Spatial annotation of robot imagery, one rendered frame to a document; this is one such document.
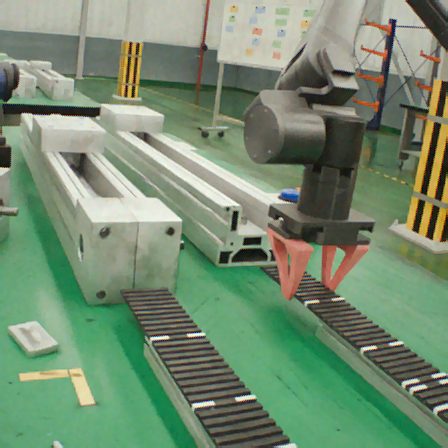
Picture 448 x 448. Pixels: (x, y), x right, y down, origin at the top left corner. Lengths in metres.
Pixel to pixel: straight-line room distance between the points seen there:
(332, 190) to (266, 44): 6.13
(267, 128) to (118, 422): 0.29
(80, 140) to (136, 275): 0.42
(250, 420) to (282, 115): 0.27
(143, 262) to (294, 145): 0.21
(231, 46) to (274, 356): 6.59
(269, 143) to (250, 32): 6.36
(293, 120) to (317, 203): 0.10
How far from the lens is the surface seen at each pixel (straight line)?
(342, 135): 0.58
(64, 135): 0.98
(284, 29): 6.55
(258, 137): 0.55
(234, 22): 7.07
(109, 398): 0.48
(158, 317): 0.53
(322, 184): 0.58
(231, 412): 0.42
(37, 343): 0.54
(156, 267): 0.63
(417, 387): 0.50
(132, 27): 10.96
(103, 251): 0.60
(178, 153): 1.10
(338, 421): 0.49
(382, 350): 0.55
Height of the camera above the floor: 1.05
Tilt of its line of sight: 17 degrees down
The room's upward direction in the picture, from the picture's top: 7 degrees clockwise
